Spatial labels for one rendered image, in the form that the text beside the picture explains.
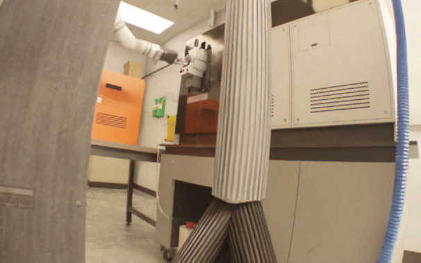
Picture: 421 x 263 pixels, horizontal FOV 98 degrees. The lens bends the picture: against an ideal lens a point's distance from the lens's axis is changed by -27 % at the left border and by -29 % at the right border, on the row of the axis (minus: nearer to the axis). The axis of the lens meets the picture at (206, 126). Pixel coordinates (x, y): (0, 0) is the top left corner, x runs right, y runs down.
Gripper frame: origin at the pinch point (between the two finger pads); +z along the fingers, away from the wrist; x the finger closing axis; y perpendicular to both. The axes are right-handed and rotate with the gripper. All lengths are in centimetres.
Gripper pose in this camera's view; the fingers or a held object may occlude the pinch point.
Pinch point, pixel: (185, 63)
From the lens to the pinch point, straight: 137.8
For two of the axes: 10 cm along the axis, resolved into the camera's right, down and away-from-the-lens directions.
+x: -5.5, 6.8, 4.9
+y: -3.6, -7.2, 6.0
